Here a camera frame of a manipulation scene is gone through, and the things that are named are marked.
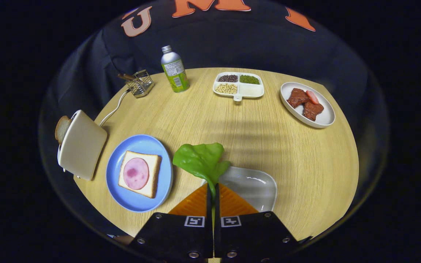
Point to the silver bottle with green label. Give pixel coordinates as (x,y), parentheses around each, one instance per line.
(174,71)

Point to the pink ham slice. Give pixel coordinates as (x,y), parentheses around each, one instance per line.
(136,173)

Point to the pile of yellow soybeans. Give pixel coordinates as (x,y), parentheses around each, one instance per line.
(226,88)

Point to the black backdrop cloth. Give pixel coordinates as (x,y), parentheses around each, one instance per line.
(250,44)

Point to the green lettuce leaf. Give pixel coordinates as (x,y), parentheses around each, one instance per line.
(201,159)

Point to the browned toast slice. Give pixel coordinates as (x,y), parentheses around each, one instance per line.
(62,128)

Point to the pile of green beans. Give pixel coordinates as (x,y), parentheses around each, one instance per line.
(249,79)

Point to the brown meat slice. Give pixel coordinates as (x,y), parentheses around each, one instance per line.
(297,98)
(313,110)

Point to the red food slice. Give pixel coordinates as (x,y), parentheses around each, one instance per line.
(312,97)

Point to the white bread slice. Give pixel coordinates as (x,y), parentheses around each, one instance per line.
(154,164)

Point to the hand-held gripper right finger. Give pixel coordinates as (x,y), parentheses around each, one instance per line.
(250,233)

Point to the white rounded square plate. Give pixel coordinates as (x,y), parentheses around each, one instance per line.
(250,186)

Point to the pile of dark red beans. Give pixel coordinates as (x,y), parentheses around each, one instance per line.
(228,78)

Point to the blue round plate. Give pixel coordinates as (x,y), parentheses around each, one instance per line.
(132,201)

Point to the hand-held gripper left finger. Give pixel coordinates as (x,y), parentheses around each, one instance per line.
(181,233)

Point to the white divided dish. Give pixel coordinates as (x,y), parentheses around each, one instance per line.
(250,90)

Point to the white oval plate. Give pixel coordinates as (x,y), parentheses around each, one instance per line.
(323,115)

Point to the white toaster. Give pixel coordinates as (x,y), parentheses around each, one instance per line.
(82,146)

